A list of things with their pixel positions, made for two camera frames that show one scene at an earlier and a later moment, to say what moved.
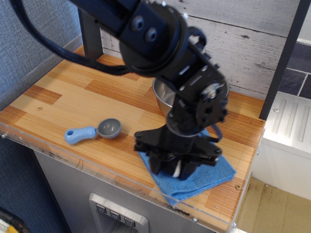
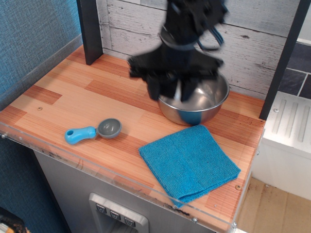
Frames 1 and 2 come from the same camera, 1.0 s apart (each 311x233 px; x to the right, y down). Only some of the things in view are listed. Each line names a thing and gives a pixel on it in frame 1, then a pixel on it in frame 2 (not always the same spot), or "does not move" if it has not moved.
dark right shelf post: (292, 40) does not move
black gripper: (162, 141) -> (166, 62)
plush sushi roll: (177, 171) -> (167, 86)
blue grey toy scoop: (107, 128) does not move
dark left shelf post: (91, 35) does not move
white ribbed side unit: (283, 159) does not move
